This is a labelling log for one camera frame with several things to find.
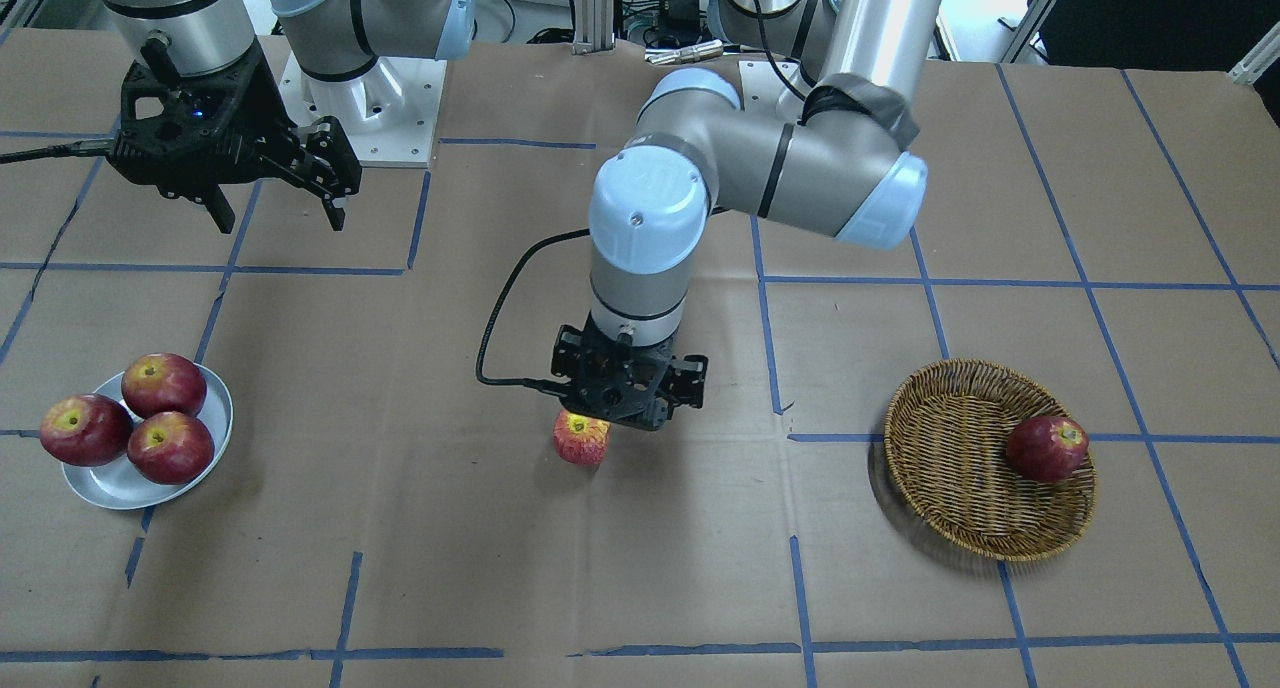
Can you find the red apple plate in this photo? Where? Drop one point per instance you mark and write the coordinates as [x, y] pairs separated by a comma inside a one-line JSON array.
[[86, 430], [164, 383], [171, 449]]

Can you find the white round plate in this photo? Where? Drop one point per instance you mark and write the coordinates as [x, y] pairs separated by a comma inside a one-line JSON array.
[[120, 486]]

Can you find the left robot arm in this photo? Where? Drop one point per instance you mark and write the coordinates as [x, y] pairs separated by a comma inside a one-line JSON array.
[[842, 168]]

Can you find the dark red apple in basket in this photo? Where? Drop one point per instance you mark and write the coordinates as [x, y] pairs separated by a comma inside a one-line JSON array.
[[1047, 448]]

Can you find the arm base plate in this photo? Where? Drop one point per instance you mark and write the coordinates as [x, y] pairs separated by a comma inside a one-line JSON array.
[[389, 114], [764, 94]]

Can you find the woven wicker basket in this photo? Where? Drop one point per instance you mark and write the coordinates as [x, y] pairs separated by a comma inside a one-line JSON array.
[[945, 434]]

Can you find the aluminium frame post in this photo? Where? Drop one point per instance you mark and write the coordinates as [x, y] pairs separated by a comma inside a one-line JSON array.
[[593, 26]]

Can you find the red apple plate front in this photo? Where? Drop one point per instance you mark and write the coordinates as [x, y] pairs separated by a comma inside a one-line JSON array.
[[171, 449]]

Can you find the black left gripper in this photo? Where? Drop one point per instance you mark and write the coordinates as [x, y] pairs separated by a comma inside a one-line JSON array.
[[689, 379]]

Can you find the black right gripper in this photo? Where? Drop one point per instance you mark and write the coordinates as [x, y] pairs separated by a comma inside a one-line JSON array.
[[262, 108]]

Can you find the red apple plate back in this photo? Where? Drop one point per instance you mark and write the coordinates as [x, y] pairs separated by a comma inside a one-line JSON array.
[[164, 383]]

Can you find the red apple yellow top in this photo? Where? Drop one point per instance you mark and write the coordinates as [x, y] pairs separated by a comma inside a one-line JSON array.
[[581, 440]]

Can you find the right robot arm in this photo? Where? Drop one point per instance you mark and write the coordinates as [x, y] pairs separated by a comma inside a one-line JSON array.
[[333, 40]]

